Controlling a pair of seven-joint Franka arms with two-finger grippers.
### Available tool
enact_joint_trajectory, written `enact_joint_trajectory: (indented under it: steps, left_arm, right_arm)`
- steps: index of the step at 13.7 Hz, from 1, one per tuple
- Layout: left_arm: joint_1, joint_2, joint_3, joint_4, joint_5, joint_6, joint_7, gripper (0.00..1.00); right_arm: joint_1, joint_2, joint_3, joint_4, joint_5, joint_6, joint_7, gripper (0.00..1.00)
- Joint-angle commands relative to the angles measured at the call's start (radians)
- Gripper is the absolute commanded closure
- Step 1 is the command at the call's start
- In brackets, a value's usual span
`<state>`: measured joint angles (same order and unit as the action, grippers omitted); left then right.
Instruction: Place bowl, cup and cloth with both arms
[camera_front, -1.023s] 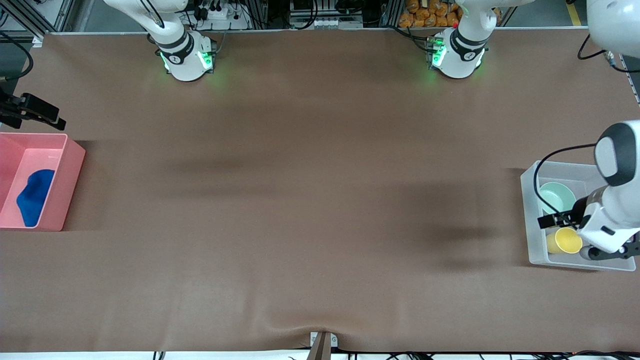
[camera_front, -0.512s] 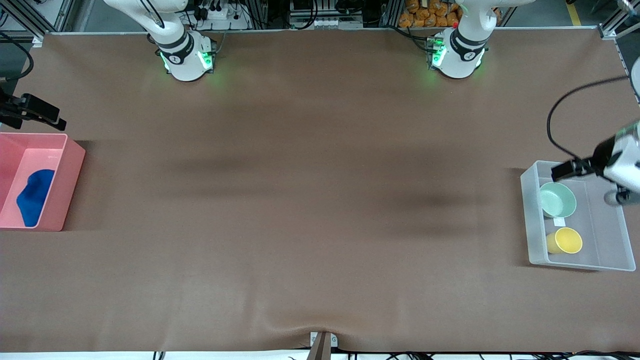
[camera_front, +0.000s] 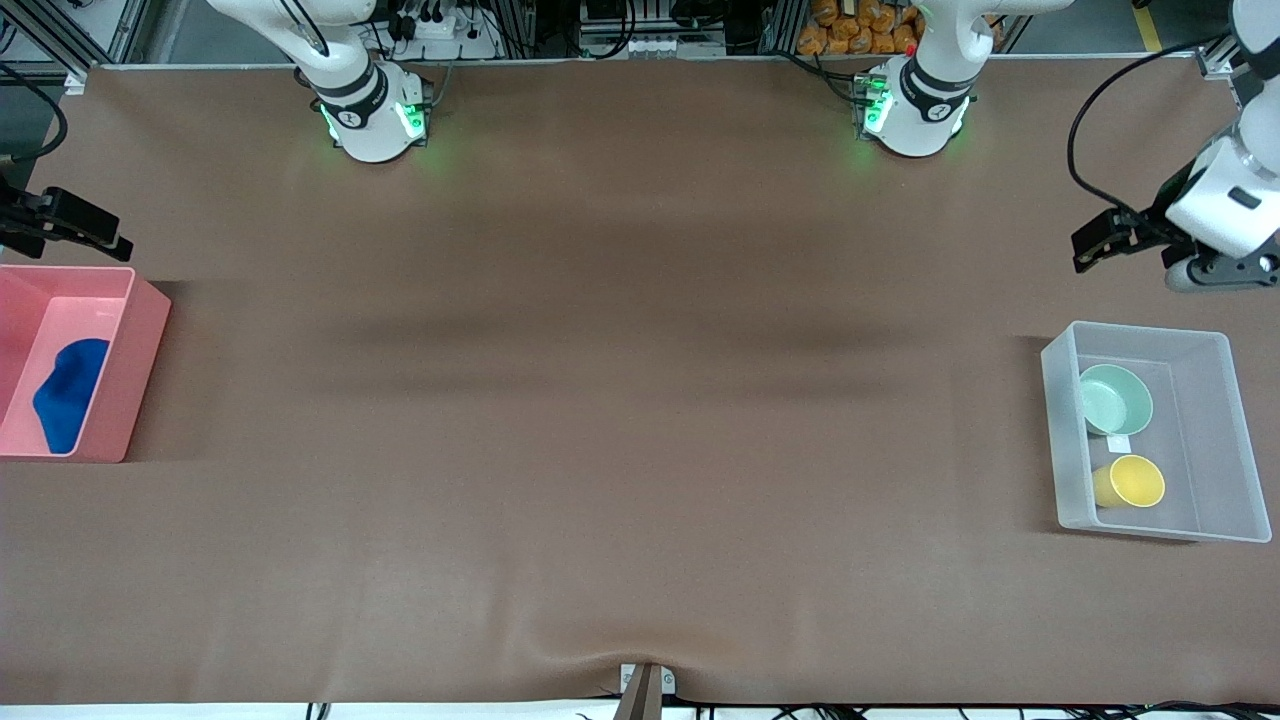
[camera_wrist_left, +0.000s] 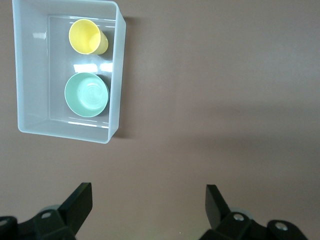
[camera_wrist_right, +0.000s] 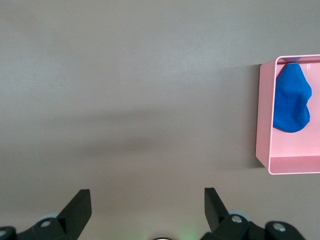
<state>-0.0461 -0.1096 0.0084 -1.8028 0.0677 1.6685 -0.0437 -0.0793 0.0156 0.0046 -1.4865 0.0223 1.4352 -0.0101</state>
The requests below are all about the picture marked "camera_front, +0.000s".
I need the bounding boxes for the mint green bowl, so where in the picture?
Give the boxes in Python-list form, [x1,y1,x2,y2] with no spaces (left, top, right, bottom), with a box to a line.
[1078,363,1155,438]

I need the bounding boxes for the blue cloth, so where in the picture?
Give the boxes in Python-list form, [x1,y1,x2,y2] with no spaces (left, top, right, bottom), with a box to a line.
[32,338,111,455]

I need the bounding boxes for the yellow plastic cup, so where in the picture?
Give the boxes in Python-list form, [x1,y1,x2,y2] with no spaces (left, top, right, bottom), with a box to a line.
[1092,454,1167,510]

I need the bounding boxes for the pink plastic bin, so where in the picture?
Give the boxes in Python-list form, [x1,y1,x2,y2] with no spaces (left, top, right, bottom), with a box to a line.
[0,264,172,464]

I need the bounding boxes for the clear plastic bin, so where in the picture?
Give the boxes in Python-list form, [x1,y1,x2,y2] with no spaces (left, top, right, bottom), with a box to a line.
[1040,320,1273,544]

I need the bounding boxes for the white power strip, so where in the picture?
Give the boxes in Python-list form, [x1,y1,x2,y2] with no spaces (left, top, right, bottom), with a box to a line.
[385,0,501,61]

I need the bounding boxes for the brown table mat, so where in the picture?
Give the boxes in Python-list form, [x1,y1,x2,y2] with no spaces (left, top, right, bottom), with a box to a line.
[0,55,1280,706]

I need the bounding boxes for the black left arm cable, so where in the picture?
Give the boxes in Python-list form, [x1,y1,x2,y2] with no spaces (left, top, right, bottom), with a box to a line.
[1066,38,1236,213]

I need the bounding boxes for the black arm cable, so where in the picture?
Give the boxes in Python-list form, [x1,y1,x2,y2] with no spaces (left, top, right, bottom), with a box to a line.
[0,62,67,166]
[1066,38,1236,213]

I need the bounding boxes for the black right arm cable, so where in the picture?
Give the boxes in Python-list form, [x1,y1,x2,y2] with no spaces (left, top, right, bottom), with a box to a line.
[0,62,67,166]

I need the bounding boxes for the aluminium frame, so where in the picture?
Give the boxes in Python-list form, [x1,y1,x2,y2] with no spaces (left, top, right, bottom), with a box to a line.
[1195,0,1280,81]
[0,0,151,81]

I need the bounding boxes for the black floor cables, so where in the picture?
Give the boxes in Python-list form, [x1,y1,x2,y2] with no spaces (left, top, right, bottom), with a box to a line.
[680,700,1280,720]

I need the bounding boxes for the grey metal bracket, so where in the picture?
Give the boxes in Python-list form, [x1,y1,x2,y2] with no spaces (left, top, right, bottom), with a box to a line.
[619,663,678,697]

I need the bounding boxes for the brown camera pole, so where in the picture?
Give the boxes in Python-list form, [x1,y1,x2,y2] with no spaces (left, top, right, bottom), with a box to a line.
[611,664,664,720]

